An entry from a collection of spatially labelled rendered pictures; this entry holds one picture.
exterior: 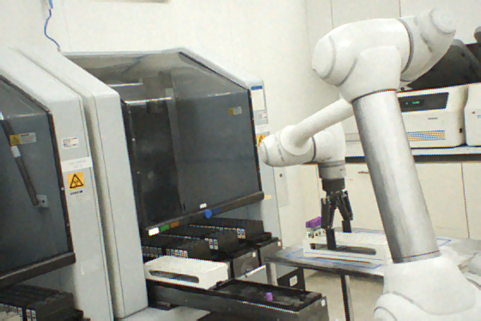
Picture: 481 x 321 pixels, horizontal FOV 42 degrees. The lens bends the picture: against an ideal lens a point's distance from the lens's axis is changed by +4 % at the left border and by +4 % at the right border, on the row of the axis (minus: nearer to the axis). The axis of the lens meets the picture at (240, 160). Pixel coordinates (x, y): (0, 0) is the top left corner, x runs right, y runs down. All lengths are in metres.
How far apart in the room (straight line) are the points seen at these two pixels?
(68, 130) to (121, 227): 0.35
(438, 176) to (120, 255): 2.46
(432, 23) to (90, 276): 1.17
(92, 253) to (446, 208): 2.59
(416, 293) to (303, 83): 3.37
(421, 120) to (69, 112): 2.58
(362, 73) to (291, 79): 3.10
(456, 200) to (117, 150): 2.50
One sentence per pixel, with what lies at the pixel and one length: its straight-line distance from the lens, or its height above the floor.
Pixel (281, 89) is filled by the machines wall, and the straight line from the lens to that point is 4.37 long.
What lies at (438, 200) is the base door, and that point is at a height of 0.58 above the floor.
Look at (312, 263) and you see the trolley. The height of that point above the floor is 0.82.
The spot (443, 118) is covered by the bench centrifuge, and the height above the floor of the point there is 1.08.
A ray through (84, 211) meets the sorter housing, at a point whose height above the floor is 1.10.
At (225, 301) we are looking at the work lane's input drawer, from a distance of 1.82.
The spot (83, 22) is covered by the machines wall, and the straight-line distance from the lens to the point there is 3.30.
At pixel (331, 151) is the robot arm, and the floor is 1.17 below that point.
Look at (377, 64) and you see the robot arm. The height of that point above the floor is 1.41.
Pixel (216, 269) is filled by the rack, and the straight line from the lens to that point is 1.90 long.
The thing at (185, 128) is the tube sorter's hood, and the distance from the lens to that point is 2.12.
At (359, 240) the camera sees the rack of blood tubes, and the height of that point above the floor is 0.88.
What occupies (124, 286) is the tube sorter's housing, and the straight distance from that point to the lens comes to 2.00.
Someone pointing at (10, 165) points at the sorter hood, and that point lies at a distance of 1.75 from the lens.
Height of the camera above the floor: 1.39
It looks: 6 degrees down
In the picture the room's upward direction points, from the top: 7 degrees counter-clockwise
